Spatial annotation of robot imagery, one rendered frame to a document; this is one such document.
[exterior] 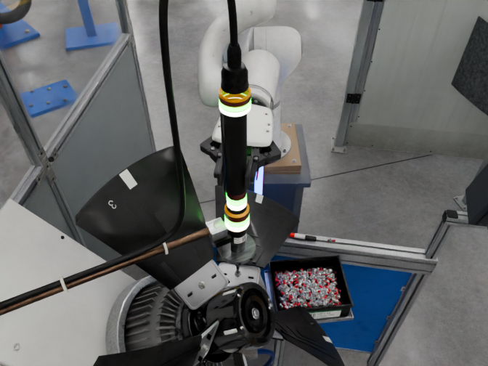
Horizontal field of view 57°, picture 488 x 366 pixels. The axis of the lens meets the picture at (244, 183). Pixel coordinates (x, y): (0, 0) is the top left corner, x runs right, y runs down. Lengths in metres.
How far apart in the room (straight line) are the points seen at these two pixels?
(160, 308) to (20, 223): 0.31
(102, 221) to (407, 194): 2.27
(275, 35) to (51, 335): 0.91
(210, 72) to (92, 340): 0.57
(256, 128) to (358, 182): 2.11
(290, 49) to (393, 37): 1.37
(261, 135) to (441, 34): 1.99
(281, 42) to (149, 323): 0.81
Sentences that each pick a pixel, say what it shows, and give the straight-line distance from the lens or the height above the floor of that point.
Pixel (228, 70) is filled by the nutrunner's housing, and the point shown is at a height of 1.69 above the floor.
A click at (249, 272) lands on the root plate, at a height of 1.19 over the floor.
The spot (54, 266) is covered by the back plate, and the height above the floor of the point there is 1.26.
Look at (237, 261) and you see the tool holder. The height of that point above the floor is 1.29.
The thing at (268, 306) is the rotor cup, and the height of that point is 1.20.
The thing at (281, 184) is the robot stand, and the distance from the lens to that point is 1.47.
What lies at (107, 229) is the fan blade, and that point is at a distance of 0.81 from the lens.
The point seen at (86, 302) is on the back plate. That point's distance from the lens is 0.97.
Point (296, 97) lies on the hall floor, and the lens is 3.43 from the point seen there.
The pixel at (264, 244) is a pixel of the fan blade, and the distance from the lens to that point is 1.01.
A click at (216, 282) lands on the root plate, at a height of 1.25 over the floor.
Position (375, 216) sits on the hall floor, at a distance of 2.68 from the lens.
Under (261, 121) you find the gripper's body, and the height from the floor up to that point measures 1.52.
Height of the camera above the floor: 2.00
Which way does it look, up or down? 47 degrees down
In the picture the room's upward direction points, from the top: straight up
